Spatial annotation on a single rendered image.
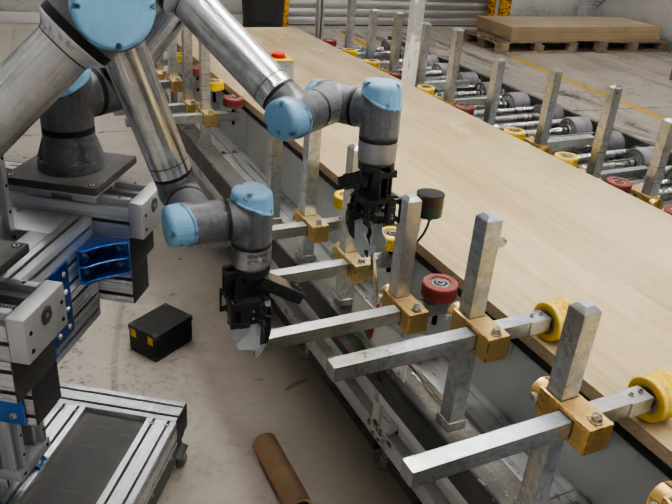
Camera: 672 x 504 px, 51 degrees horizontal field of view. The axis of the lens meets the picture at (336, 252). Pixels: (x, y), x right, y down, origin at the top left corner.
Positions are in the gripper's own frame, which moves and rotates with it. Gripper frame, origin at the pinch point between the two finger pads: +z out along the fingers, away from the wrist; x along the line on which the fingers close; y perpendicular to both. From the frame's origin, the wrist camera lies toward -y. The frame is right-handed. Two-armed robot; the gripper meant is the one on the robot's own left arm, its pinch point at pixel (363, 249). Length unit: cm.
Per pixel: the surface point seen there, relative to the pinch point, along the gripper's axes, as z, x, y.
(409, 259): 3.8, 11.2, 0.5
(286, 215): 36, 23, -97
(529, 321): 4.9, 21.0, 28.8
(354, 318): 14.1, -2.7, 3.3
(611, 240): 10, 75, -3
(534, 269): 10.4, 44.3, 3.6
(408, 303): 13.2, 10.5, 3.1
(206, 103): 9, 9, -150
